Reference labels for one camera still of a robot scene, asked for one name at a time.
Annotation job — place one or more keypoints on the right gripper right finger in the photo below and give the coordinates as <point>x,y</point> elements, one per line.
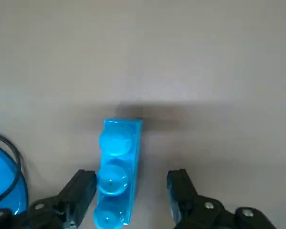
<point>193,210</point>

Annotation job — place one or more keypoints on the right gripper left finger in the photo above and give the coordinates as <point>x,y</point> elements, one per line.
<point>62,207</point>

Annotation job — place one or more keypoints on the blue desk lamp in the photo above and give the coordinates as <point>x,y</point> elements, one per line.
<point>0,171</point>

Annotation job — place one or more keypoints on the blue three-stud block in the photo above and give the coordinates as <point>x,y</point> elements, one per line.
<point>119,155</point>

